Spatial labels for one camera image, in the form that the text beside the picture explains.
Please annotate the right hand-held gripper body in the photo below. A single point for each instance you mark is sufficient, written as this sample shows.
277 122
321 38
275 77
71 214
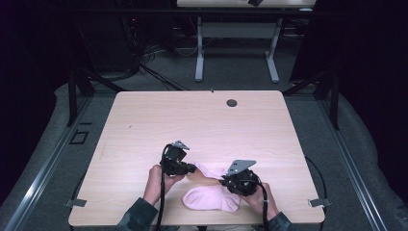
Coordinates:
242 183

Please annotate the aluminium floor rail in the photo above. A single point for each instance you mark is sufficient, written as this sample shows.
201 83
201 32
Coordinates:
48 166
352 166

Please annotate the white desk with metal legs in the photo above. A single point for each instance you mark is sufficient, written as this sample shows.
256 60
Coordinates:
237 30

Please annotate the black horizontal frame bar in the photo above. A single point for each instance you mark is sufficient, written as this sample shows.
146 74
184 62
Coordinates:
160 12

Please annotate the person's left hand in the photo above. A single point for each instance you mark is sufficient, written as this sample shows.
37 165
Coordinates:
157 186

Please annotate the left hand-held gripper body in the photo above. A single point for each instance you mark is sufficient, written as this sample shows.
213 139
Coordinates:
173 160

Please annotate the pink sock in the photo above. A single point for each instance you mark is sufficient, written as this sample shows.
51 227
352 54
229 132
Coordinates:
211 171
210 199

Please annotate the person's right hand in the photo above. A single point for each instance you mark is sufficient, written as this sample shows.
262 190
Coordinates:
261 202

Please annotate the black object on white desk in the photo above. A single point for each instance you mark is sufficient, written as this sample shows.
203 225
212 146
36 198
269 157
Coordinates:
255 2

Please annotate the black metal stand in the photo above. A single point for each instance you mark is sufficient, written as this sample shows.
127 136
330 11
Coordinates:
73 96
334 102

